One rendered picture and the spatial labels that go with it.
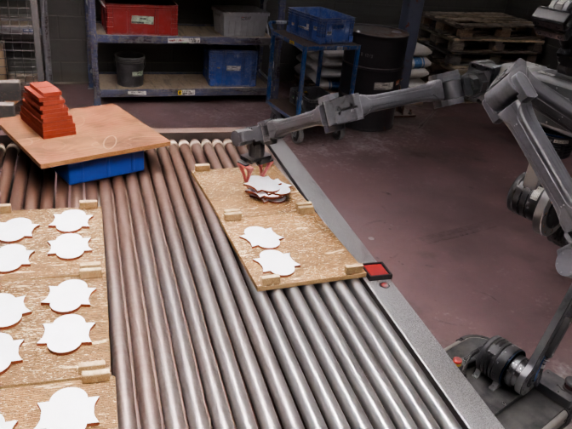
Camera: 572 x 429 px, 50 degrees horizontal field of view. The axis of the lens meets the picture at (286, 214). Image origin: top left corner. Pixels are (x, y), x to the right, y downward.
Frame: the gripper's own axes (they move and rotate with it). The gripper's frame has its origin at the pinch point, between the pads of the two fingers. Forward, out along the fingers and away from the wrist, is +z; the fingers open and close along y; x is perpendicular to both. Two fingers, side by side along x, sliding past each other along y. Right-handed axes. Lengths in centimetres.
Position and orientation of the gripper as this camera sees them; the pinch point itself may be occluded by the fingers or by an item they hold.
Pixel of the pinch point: (254, 177)
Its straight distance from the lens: 229.2
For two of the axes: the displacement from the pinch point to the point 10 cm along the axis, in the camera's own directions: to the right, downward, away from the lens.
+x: 7.2, 3.9, -5.7
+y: -6.9, 2.8, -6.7
